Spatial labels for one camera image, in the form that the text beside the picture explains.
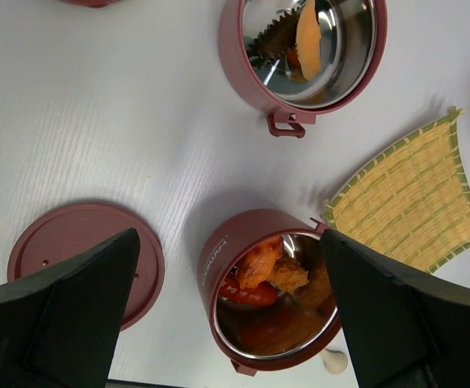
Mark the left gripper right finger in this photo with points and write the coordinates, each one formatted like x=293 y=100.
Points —
x=403 y=327

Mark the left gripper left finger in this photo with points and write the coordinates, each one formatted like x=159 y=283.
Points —
x=59 y=326

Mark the fried chicken piece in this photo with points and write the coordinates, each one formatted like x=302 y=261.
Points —
x=288 y=275

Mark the red sausage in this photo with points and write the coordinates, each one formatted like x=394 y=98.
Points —
x=263 y=295

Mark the orange shrimp piece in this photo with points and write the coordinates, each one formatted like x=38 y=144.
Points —
x=257 y=264

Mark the salmon slice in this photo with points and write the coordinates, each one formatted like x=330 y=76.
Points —
x=308 y=39

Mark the dark chocolate pastry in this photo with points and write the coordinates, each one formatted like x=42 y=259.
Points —
x=274 y=41

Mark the red lid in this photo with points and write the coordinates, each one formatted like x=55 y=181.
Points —
x=74 y=228
x=94 y=4

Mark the beige spoon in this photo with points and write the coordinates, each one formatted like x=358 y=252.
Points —
x=335 y=362

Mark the bamboo woven tray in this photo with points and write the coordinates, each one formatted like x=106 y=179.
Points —
x=411 y=202

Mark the front red steel bowl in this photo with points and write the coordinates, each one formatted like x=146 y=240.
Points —
x=294 y=329

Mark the red steel bowl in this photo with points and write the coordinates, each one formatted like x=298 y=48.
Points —
x=352 y=45
x=294 y=329

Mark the back left red steel bowl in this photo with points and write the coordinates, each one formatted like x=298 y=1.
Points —
x=352 y=45

